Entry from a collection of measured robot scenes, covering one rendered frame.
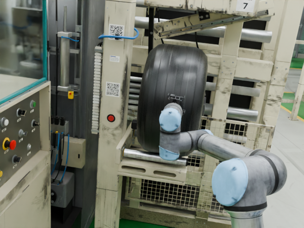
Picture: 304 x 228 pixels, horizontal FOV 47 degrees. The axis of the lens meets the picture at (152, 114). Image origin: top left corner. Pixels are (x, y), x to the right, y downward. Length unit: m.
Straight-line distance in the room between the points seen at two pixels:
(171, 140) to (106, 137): 0.72
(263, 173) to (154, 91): 0.77
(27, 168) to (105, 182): 0.51
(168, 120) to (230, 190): 0.39
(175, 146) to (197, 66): 0.50
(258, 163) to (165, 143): 0.41
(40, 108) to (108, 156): 0.46
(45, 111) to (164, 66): 0.63
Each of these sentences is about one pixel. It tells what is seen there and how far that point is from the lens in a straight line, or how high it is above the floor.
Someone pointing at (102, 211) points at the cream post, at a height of 0.47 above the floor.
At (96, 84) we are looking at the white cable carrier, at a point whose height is 1.23.
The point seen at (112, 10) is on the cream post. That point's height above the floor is 1.61.
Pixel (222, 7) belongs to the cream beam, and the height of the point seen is 1.67.
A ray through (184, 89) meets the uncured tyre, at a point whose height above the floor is 1.31.
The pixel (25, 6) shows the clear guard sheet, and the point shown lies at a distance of 1.54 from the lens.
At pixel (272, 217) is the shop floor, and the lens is 3.26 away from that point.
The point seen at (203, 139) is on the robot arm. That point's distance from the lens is 1.29.
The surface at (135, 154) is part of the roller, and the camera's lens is 1.84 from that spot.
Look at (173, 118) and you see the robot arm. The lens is 1.22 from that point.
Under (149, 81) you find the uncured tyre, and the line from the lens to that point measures 1.61.
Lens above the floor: 1.73
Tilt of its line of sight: 20 degrees down
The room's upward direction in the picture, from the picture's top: 6 degrees clockwise
